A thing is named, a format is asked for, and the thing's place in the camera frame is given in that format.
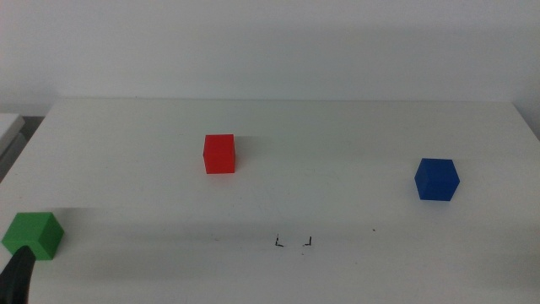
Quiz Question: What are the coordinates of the red cube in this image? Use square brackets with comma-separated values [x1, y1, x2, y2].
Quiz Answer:
[202, 133, 236, 175]

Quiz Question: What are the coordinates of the white side table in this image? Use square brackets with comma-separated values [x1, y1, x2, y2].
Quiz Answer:
[0, 112, 26, 158]

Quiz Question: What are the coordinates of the blue cube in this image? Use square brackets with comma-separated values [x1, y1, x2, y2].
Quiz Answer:
[413, 158, 461, 202]

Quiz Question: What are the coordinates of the green cube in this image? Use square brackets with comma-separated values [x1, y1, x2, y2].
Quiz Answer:
[1, 211, 65, 261]

